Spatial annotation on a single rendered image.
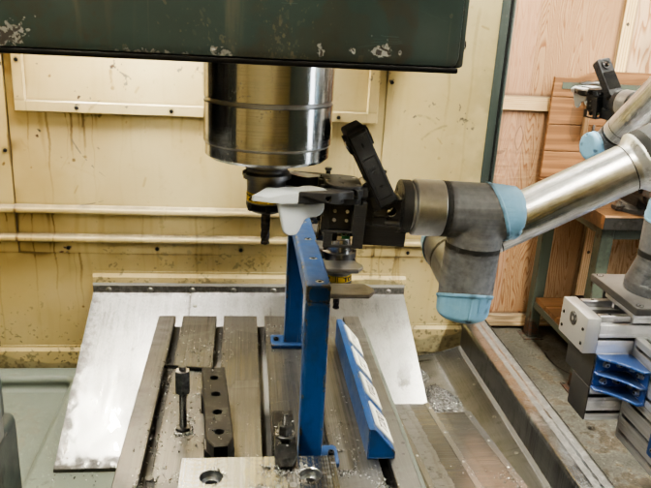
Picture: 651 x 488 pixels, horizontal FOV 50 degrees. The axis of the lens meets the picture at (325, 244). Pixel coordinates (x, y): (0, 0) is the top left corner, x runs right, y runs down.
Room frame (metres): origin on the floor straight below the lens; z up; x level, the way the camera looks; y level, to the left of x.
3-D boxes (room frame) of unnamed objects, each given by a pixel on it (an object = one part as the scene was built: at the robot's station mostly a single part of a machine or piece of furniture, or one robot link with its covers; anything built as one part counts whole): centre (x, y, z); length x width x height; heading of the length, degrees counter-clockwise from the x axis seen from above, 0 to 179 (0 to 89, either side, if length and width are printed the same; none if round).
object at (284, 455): (0.93, 0.05, 0.97); 0.13 x 0.03 x 0.15; 7
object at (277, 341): (1.46, 0.06, 1.05); 0.10 x 0.05 x 0.30; 97
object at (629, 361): (1.45, -0.70, 0.86); 0.09 x 0.09 x 0.09; 7
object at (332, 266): (1.14, -0.03, 1.21); 0.07 x 0.05 x 0.01; 97
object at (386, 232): (0.89, -0.05, 1.39); 0.12 x 0.08 x 0.09; 97
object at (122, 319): (1.52, 0.16, 0.75); 0.89 x 0.70 x 0.26; 97
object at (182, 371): (1.09, 0.24, 0.96); 0.03 x 0.03 x 0.13
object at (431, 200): (0.90, -0.13, 1.39); 0.08 x 0.05 x 0.08; 7
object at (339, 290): (1.03, -0.05, 1.21); 0.07 x 0.05 x 0.01; 97
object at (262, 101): (0.87, 0.08, 1.51); 0.16 x 0.16 x 0.12
